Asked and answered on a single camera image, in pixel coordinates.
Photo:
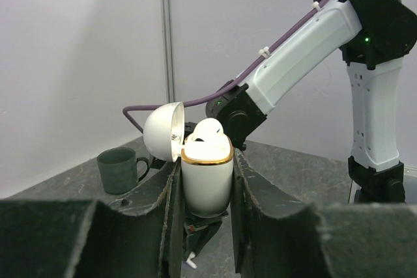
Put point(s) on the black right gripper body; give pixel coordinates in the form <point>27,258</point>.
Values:
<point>198,232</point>

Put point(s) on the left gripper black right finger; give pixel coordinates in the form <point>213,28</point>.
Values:
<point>277,235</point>

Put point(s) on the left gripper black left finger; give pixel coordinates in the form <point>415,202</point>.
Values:
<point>139,235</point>

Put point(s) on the white earbud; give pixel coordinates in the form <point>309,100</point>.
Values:
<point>208,130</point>
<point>190,261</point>

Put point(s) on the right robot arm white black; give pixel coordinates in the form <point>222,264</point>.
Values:
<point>373,37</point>

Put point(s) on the dark green mug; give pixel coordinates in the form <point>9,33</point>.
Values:
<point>120,170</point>

